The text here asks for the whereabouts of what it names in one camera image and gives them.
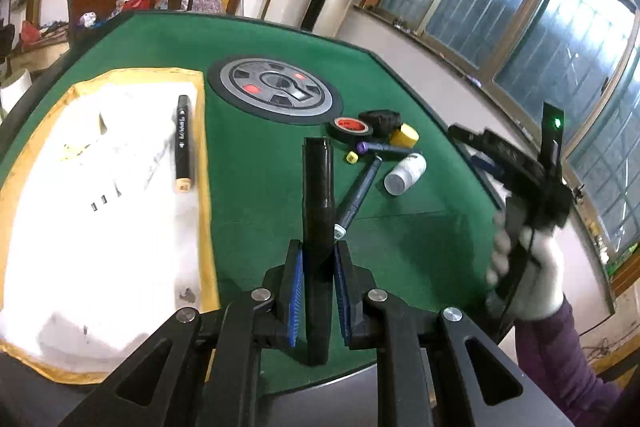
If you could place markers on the white bottle translucent cap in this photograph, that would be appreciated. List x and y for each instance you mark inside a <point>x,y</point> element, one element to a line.
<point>405,177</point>

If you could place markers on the thick black marker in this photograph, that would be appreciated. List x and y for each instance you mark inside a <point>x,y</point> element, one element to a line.
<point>317,187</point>

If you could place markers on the white cloth yellow border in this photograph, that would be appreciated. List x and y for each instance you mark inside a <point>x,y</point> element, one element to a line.
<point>100,257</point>

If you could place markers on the yellow round cap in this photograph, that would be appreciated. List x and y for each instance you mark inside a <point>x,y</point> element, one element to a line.
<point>405,136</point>

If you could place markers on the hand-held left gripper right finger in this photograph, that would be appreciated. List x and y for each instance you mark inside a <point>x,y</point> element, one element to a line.
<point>342,297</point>

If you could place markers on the black marker grey cap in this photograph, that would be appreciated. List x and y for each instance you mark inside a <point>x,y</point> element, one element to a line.
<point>357,197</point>

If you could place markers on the person's right hand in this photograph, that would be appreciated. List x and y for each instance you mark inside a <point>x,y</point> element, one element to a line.
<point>545,272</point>

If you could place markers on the person's right forearm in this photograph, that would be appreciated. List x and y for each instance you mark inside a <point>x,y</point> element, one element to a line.
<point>555,372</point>

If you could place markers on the small yellow cap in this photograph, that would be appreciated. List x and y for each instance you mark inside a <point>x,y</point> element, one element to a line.
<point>353,158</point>

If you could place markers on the black plastic part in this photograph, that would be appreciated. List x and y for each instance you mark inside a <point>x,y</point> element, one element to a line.
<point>380,119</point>

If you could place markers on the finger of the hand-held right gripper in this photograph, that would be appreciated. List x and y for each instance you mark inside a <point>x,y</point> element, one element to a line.
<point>485,166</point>
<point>465,133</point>

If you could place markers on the red plastic bag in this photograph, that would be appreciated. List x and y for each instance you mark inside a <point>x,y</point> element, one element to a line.
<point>142,1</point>

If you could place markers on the round grey table panel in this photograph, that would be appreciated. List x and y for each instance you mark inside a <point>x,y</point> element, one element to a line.
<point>235,97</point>

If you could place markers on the black tape roll red core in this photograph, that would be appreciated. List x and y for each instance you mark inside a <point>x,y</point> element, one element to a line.
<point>335,129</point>

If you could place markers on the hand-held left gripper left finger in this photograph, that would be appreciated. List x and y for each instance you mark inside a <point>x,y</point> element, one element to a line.
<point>296,297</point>

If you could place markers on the black marker purple caps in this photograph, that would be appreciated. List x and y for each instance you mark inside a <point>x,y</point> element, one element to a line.
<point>390,151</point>

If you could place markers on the window with wooden frame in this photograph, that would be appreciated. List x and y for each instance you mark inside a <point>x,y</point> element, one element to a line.
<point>500,7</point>

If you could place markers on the black marker beige end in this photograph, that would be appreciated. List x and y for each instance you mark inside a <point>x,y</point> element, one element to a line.
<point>182,142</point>

